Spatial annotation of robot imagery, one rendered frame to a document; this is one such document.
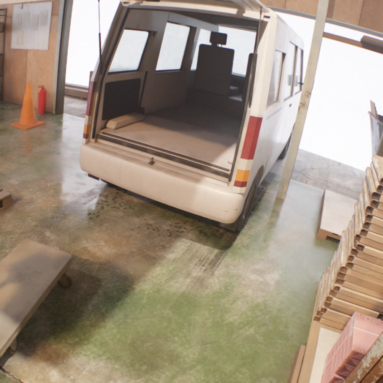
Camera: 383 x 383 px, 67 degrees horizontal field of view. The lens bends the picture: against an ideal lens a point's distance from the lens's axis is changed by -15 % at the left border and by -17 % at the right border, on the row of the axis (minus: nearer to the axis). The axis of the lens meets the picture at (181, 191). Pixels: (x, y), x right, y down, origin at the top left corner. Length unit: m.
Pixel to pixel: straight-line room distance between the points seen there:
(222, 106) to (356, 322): 3.20
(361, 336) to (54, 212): 2.47
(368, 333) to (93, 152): 2.37
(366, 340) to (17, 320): 1.70
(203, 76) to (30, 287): 3.32
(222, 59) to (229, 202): 2.30
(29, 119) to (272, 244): 3.98
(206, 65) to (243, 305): 3.01
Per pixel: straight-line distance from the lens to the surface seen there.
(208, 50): 4.25
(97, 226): 2.73
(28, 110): 5.30
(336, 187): 4.73
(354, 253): 1.91
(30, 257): 2.11
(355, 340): 1.63
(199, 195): 2.36
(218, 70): 4.22
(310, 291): 2.54
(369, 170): 2.09
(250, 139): 2.23
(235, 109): 4.16
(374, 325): 1.77
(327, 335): 2.13
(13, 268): 2.04
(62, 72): 5.91
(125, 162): 2.59
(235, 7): 2.33
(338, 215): 3.62
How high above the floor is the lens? 1.51
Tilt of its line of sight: 26 degrees down
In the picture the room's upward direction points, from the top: 9 degrees clockwise
